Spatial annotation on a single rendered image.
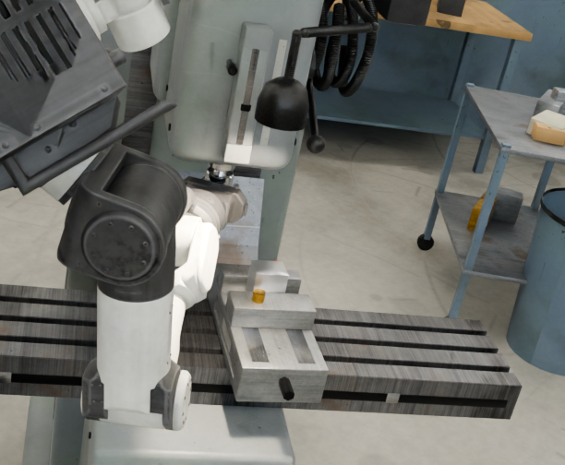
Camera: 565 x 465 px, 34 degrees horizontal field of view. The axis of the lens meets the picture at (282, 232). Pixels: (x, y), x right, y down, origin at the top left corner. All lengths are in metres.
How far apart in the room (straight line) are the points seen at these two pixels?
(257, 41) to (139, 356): 0.51
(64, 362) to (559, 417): 2.34
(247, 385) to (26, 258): 2.37
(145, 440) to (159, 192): 0.64
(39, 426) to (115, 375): 1.52
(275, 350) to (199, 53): 0.52
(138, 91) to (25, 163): 0.93
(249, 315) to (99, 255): 0.65
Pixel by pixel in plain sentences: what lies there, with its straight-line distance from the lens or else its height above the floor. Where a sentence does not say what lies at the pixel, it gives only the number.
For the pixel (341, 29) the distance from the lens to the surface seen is 1.31.
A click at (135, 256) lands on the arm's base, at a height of 1.40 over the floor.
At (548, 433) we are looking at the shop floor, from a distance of 3.48.
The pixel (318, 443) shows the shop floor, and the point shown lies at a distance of 3.06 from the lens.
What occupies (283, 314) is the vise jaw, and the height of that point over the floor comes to 1.05.
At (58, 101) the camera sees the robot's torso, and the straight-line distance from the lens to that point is 0.87.
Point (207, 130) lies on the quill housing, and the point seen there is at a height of 1.37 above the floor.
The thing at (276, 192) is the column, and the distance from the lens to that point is 2.01.
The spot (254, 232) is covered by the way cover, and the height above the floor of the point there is 1.00.
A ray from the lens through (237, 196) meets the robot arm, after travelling 1.51.
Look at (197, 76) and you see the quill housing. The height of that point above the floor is 1.46.
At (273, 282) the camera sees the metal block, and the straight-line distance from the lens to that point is 1.65.
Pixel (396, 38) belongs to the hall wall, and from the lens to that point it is 6.08.
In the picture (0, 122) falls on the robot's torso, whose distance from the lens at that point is 0.87.
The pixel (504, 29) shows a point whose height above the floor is 0.88.
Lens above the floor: 1.87
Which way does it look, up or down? 26 degrees down
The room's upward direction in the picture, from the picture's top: 12 degrees clockwise
